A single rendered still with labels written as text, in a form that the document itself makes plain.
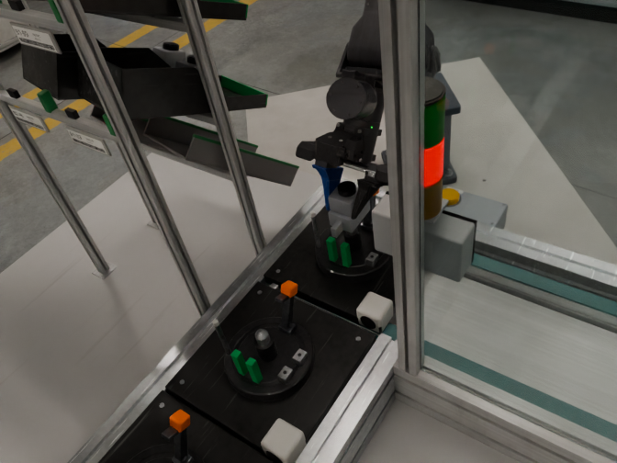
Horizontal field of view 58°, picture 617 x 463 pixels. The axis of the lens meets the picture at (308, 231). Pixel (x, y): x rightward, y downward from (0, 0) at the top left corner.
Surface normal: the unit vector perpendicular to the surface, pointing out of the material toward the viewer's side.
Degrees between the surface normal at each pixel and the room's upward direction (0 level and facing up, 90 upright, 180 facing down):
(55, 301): 0
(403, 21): 90
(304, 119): 0
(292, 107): 0
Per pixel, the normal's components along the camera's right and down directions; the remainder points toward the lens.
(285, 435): -0.15, -0.70
